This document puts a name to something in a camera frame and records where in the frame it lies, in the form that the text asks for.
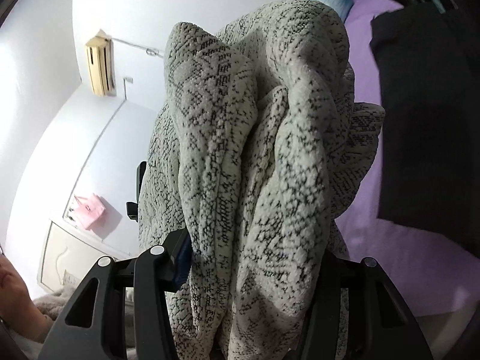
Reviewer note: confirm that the beige wall air conditioner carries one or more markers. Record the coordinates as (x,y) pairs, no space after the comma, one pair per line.
(99,67)

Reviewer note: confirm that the white wardrobe door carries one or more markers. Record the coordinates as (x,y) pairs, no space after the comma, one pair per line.
(60,255)

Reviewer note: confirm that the grey patterned fleece jacket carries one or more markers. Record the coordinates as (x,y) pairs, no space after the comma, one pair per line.
(243,157)

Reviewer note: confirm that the bed with purple sheet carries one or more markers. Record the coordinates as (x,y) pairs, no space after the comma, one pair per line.
(375,262)

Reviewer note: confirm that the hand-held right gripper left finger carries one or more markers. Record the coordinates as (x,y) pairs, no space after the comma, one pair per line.
(182,266)

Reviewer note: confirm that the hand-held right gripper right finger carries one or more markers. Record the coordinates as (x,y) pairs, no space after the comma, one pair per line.
(339,283)

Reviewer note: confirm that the person's face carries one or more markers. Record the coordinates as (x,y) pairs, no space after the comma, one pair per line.
(13,288)

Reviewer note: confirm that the folded black clothes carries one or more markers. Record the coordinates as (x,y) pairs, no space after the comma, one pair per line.
(423,120)

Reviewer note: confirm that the pink hanging bag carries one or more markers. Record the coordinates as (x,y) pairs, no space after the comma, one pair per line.
(90,210)

